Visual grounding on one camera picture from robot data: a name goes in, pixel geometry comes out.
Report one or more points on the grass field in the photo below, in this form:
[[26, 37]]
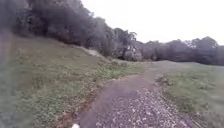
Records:
[[196, 88]]

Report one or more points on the wood of dark trees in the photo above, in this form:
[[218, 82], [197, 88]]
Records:
[[83, 30]]

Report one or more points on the robot's own part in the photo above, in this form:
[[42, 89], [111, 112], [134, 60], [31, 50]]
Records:
[[75, 126]]

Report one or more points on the grey cracked asphalt path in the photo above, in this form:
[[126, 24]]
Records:
[[133, 103]]

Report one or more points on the grass slope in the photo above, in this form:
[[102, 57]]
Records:
[[50, 80]]

